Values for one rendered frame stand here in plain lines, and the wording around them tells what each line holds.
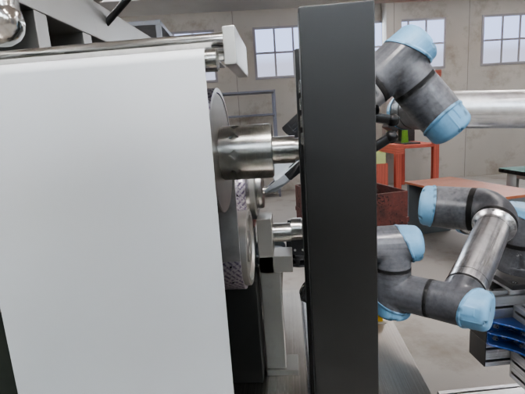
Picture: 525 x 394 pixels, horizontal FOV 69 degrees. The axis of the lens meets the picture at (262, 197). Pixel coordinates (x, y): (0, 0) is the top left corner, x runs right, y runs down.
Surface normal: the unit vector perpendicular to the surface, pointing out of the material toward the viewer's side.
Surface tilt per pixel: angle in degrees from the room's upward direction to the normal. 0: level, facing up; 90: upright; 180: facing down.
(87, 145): 90
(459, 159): 90
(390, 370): 0
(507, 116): 111
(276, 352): 90
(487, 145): 90
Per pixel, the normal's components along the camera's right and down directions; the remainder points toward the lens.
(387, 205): 0.21, 0.17
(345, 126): -0.07, 0.19
